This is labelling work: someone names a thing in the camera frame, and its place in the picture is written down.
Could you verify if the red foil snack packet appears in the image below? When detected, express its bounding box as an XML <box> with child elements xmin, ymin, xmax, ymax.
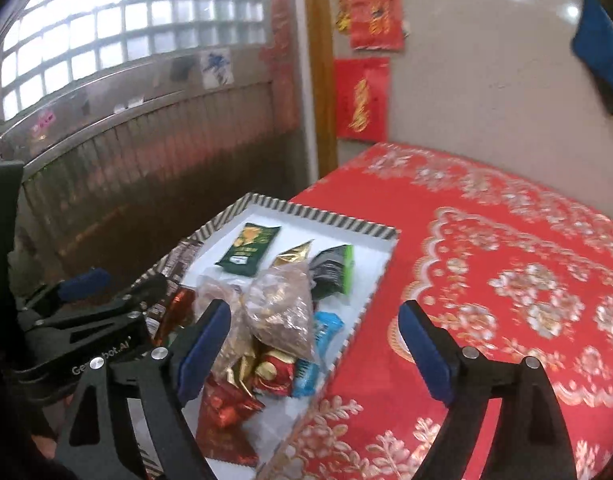
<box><xmin>196</xmin><ymin>374</ymin><xmax>265</xmax><ymax>468</ymax></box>

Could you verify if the dark brown chocolate bar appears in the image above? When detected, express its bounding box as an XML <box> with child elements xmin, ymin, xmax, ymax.
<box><xmin>138</xmin><ymin>238</ymin><xmax>202</xmax><ymax>337</ymax></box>

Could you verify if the red gold candy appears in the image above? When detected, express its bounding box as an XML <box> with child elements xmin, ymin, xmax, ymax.
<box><xmin>252</xmin><ymin>349</ymin><xmax>297</xmax><ymax>396</ymax></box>

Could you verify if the clear bag of candies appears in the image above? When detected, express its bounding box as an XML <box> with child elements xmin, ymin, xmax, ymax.
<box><xmin>244</xmin><ymin>261</ymin><xmax>316</xmax><ymax>362</ymax></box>

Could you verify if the gold foil snack bag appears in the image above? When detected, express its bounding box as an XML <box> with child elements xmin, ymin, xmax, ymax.
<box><xmin>226</xmin><ymin>238</ymin><xmax>315</xmax><ymax>386</ymax></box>

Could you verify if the brown metal gate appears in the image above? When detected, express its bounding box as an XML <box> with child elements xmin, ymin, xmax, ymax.
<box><xmin>0</xmin><ymin>48</ymin><xmax>308</xmax><ymax>295</ymax></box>

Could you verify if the red floral tablecloth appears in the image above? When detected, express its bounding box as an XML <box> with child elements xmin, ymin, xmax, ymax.
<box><xmin>264</xmin><ymin>144</ymin><xmax>613</xmax><ymax>479</ymax></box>

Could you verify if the dark green snack packet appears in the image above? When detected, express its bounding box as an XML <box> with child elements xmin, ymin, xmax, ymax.
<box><xmin>216</xmin><ymin>222</ymin><xmax>280</xmax><ymax>278</ymax></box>

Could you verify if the light blue snack packet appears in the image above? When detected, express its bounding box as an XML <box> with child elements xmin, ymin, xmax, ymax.
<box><xmin>291</xmin><ymin>312</ymin><xmax>345</xmax><ymax>398</ymax></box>

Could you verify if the striped white snack tray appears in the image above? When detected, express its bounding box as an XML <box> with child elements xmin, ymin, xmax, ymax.
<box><xmin>147</xmin><ymin>193</ymin><xmax>399</xmax><ymax>479</ymax></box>

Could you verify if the black green snack packet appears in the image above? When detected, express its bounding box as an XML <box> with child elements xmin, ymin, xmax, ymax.
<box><xmin>309</xmin><ymin>245</ymin><xmax>354</xmax><ymax>301</ymax></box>

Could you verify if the glass block window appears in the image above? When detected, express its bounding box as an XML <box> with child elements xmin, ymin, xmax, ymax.
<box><xmin>0</xmin><ymin>0</ymin><xmax>266</xmax><ymax>122</ymax></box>

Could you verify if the lower red paper poster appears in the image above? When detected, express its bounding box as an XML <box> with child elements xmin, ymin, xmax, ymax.
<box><xmin>334</xmin><ymin>56</ymin><xmax>390</xmax><ymax>143</ymax></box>

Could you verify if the red paper poster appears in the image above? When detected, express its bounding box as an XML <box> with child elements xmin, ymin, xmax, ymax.
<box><xmin>334</xmin><ymin>56</ymin><xmax>390</xmax><ymax>143</ymax></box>
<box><xmin>346</xmin><ymin>0</ymin><xmax>404</xmax><ymax>52</ymax></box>

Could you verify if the upper red paper poster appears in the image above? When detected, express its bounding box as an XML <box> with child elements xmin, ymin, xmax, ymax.
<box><xmin>346</xmin><ymin>0</ymin><xmax>404</xmax><ymax>52</ymax></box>

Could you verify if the blue cloth on wall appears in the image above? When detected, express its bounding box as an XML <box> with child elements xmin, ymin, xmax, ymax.
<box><xmin>571</xmin><ymin>0</ymin><xmax>613</xmax><ymax>116</ymax></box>

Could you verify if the wooden door frame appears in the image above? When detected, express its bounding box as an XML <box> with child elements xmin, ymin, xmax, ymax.
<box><xmin>305</xmin><ymin>0</ymin><xmax>338</xmax><ymax>178</ymax></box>

